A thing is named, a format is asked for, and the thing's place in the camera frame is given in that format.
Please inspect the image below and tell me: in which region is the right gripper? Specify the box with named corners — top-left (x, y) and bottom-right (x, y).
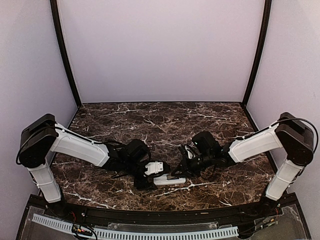
top-left (171, 151), bottom-right (214, 178)

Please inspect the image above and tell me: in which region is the white remote control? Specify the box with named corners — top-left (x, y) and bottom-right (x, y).
top-left (153, 174), bottom-right (186, 186)

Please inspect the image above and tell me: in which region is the grey battery cover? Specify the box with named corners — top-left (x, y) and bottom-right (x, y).
top-left (166, 175), bottom-right (179, 180)

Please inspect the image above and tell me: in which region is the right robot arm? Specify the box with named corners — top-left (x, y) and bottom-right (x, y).
top-left (171, 112), bottom-right (320, 217)

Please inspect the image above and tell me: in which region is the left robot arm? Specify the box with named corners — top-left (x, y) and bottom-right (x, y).
top-left (16, 113), bottom-right (163, 218)

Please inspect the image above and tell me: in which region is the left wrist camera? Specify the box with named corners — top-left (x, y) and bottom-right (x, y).
top-left (144, 161), bottom-right (171, 176)

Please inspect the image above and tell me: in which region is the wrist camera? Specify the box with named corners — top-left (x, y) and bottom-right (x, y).
top-left (178, 144), bottom-right (198, 159)
top-left (144, 161), bottom-right (171, 176)

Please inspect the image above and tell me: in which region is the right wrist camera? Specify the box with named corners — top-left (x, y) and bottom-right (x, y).
top-left (178, 144), bottom-right (198, 159)

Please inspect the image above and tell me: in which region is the white slotted cable duct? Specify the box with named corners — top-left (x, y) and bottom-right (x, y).
top-left (31, 213), bottom-right (239, 240)

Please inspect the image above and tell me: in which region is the black front rail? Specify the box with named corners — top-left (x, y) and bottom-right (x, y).
top-left (24, 192), bottom-right (301, 228)

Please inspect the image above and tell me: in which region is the right black frame post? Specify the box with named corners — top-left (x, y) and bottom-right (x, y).
top-left (241, 0), bottom-right (272, 108)

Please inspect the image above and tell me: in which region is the black frame post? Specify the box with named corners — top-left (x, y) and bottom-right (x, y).
top-left (49, 0), bottom-right (82, 108)
top-left (241, 0), bottom-right (272, 108)

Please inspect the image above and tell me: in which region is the left black frame post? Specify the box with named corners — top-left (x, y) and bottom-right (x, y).
top-left (49, 0), bottom-right (82, 108)

